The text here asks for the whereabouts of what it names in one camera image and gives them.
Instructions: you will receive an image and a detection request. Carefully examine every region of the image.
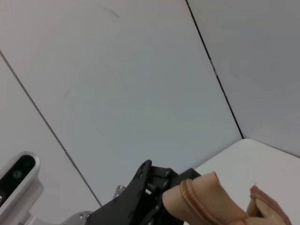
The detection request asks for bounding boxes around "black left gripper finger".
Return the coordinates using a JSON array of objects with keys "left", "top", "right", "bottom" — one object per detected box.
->
[
  {"left": 150, "top": 165, "right": 203, "bottom": 195},
  {"left": 140, "top": 199, "right": 186, "bottom": 225}
]

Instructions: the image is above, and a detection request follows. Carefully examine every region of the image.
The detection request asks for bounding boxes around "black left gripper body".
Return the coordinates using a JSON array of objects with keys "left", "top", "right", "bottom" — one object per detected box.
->
[{"left": 88, "top": 159, "right": 165, "bottom": 225}]

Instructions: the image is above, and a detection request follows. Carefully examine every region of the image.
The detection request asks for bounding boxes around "tan brown fabric garment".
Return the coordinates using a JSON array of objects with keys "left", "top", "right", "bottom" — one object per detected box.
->
[{"left": 161, "top": 171, "right": 293, "bottom": 225}]

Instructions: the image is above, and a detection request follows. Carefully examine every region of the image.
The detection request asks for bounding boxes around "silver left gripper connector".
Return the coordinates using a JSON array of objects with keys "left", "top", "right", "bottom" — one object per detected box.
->
[{"left": 113, "top": 184, "right": 127, "bottom": 200}]

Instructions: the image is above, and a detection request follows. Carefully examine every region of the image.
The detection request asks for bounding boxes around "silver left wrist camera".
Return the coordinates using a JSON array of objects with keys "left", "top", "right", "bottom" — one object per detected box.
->
[{"left": 0, "top": 151, "right": 45, "bottom": 225}]

